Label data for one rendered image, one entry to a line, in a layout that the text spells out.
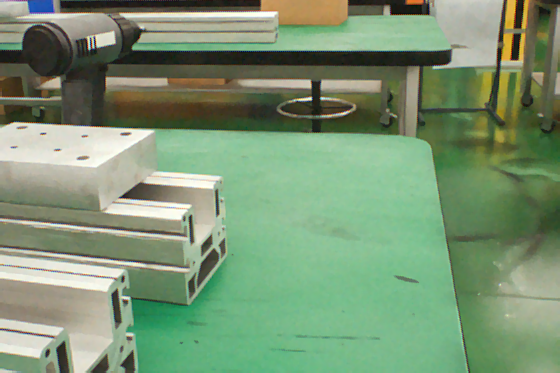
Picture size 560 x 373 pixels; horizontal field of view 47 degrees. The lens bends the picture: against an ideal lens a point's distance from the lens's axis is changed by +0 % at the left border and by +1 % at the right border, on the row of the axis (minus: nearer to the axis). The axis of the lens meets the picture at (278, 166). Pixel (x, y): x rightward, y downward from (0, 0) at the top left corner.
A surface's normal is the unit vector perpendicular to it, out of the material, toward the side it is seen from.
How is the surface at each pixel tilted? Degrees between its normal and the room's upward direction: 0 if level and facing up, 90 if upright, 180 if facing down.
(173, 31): 90
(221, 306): 0
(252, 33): 90
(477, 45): 92
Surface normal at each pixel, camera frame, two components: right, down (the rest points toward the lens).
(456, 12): -0.10, 0.48
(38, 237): -0.27, 0.33
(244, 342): -0.02, -0.95
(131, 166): 0.96, 0.07
